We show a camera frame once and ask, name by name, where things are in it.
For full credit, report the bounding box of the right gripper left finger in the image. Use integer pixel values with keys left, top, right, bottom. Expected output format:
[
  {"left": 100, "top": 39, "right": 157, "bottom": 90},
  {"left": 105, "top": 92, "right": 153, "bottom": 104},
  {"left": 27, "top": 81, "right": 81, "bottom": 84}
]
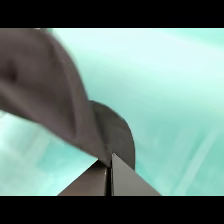
[{"left": 57, "top": 159, "right": 109, "bottom": 197}]

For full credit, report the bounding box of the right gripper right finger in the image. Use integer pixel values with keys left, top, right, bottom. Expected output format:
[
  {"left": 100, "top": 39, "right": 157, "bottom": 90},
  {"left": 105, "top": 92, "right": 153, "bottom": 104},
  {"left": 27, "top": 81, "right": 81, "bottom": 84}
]
[{"left": 110, "top": 152, "right": 162, "bottom": 197}]

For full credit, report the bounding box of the grey garment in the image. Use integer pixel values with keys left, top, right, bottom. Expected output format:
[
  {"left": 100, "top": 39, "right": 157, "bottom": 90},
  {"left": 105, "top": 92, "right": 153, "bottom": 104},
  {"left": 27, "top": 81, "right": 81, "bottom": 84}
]
[{"left": 0, "top": 27, "right": 137, "bottom": 171}]

